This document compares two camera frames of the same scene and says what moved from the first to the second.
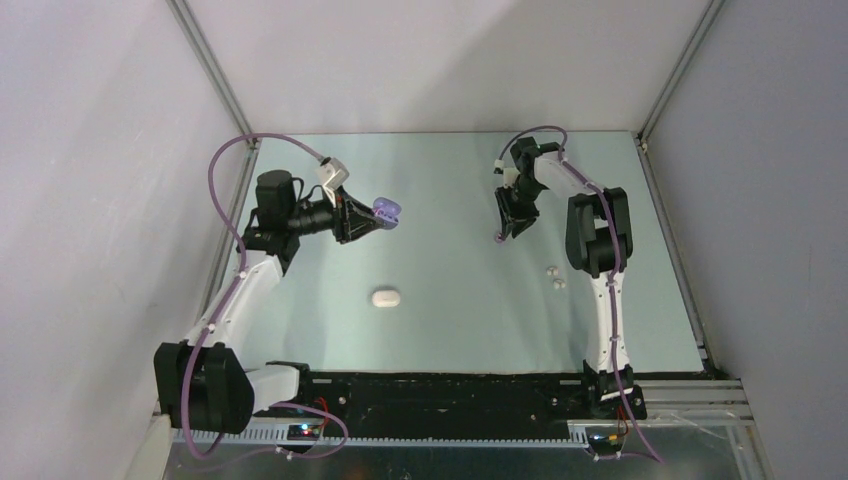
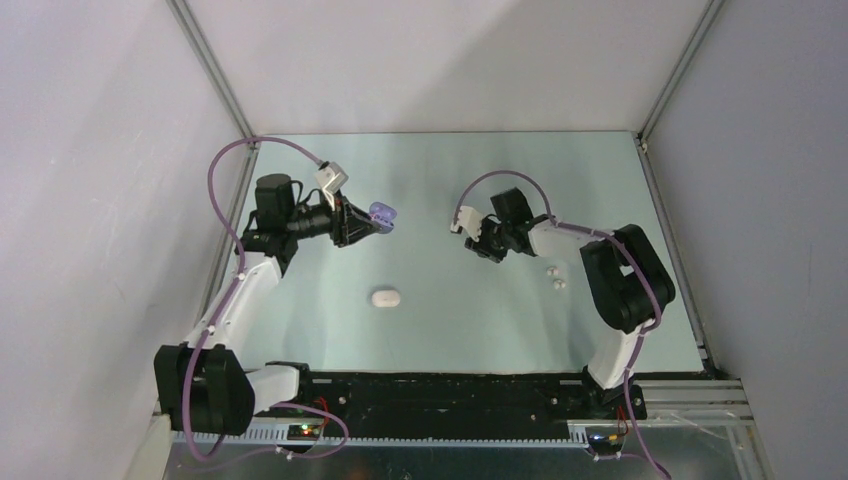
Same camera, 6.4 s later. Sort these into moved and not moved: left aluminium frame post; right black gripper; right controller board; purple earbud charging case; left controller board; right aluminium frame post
Moved: purple earbud charging case; right black gripper
Not moved: right aluminium frame post; left controller board; left aluminium frame post; right controller board
